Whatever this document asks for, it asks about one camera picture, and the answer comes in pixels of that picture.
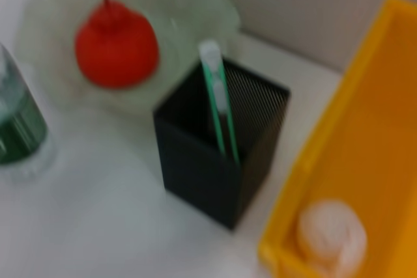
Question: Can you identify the white paper ball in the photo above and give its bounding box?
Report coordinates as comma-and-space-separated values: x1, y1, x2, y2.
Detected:
295, 200, 369, 276

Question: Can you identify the translucent glass fruit bowl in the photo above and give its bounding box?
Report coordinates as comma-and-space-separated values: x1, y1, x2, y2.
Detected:
16, 0, 242, 120

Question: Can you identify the red-orange fruit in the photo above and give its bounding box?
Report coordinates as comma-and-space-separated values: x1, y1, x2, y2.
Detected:
74, 0, 161, 90

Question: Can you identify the green label water bottle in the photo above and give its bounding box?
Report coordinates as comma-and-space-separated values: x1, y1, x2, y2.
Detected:
0, 43, 55, 184

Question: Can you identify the yellow plastic bin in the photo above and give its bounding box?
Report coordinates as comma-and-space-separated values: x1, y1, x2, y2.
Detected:
257, 0, 417, 278

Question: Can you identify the green utility knife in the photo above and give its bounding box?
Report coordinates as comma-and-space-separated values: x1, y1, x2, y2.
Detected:
198, 40, 242, 165

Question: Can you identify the black mesh pen holder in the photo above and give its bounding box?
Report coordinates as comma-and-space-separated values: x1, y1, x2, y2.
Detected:
152, 57, 292, 231

